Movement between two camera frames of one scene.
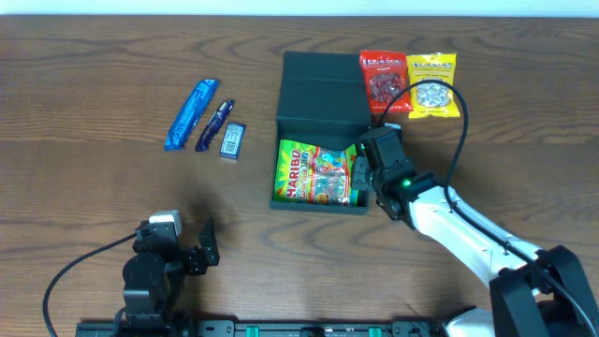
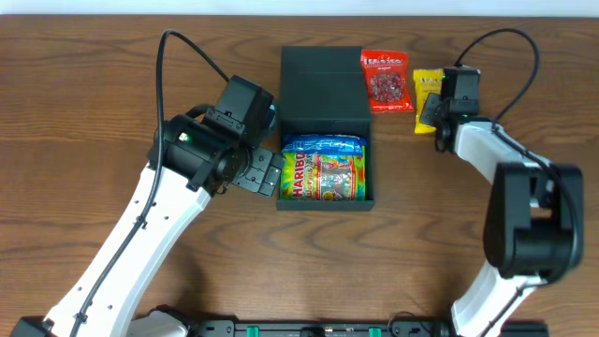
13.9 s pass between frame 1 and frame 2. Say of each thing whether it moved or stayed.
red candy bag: stayed
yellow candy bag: moved
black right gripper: moved
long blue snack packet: moved
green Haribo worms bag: stayed
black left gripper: moved
